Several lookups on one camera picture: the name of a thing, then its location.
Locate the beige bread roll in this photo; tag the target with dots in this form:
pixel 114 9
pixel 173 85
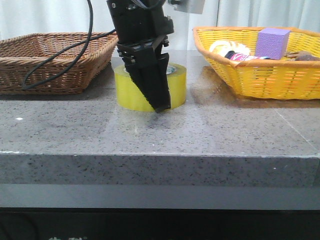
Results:
pixel 222 47

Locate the brown wicker basket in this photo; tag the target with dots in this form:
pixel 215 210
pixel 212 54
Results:
pixel 19 55

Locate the pink black small package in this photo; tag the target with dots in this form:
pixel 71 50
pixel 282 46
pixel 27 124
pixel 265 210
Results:
pixel 236 56

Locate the yellow tape roll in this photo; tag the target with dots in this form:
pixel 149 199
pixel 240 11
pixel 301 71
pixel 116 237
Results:
pixel 130 97

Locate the yellow woven basket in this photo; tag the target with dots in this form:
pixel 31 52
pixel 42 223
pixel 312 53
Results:
pixel 263 79

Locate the purple foam block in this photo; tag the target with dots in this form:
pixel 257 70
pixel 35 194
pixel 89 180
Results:
pixel 272 43

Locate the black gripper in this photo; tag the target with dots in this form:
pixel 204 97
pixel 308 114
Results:
pixel 142 30

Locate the white curtain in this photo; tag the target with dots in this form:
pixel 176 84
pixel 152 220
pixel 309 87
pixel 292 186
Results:
pixel 22 17

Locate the brown object in basket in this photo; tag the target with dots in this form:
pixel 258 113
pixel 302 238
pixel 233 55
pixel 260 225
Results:
pixel 301 56

